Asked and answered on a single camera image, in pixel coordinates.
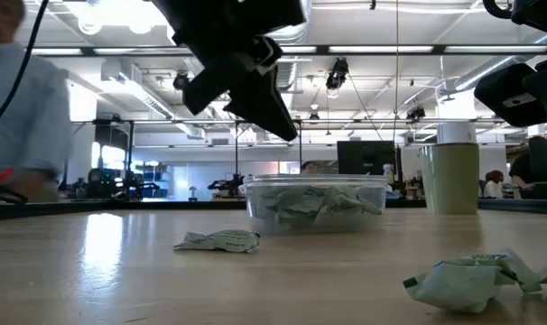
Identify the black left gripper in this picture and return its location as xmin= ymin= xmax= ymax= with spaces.
xmin=151 ymin=0 xmax=308 ymax=143

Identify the clear plastic bin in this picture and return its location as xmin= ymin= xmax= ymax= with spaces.
xmin=238 ymin=173 xmax=389 ymax=236

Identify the black ceiling spotlight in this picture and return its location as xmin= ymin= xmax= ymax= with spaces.
xmin=172 ymin=70 xmax=190 ymax=92

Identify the pale green cup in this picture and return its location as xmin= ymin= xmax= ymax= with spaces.
xmin=419 ymin=143 xmax=481 ymax=216

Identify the black monitor back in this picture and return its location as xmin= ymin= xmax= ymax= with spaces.
xmin=337 ymin=140 xmax=403 ymax=177

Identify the black crossbar with light strips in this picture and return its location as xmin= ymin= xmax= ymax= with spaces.
xmin=29 ymin=43 xmax=547 ymax=57

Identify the person's hand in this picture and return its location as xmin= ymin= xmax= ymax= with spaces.
xmin=5 ymin=169 xmax=60 ymax=204

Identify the red and black tool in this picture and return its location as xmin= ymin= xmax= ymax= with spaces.
xmin=0 ymin=169 xmax=30 ymax=205

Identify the black overhead camera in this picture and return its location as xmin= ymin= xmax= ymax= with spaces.
xmin=325 ymin=57 xmax=350 ymax=90

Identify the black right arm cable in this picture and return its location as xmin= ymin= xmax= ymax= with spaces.
xmin=482 ymin=0 xmax=516 ymax=20

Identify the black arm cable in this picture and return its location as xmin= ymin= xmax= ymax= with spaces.
xmin=482 ymin=0 xmax=516 ymax=20
xmin=0 ymin=0 xmax=50 ymax=139

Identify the black background frame stand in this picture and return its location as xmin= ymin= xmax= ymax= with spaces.
xmin=70 ymin=118 xmax=135 ymax=200

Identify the black ceiling camera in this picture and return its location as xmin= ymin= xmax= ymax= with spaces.
xmin=406 ymin=105 xmax=427 ymax=122

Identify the thin hanging cable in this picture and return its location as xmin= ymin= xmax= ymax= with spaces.
xmin=393 ymin=0 xmax=400 ymax=141

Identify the black aluminium table frame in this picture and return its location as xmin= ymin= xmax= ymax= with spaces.
xmin=0 ymin=197 xmax=547 ymax=222

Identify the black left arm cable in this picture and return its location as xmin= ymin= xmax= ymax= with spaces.
xmin=0 ymin=0 xmax=50 ymax=139

